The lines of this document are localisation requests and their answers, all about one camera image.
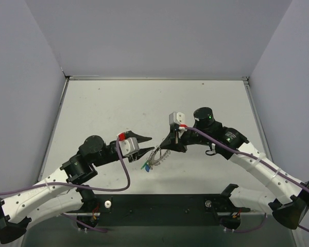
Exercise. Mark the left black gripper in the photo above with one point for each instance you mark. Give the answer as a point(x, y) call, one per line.
point(133, 156)

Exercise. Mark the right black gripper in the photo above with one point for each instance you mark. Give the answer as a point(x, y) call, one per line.
point(176, 145)

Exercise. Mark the metal disc with keyrings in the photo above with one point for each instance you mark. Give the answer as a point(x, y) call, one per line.
point(157, 156)

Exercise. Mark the blue tag key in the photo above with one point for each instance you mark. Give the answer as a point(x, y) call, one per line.
point(147, 168)

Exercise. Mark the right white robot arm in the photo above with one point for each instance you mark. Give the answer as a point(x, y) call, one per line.
point(288, 197)

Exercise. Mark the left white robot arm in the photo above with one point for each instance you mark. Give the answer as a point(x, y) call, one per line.
point(64, 190)

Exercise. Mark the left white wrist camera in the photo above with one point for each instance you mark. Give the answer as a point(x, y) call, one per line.
point(128, 144)

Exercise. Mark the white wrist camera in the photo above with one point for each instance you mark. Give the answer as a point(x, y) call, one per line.
point(128, 144)
point(177, 120)

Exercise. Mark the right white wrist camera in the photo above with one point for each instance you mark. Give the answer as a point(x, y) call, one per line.
point(177, 120)

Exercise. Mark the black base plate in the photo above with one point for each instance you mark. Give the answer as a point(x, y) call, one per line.
point(158, 210)

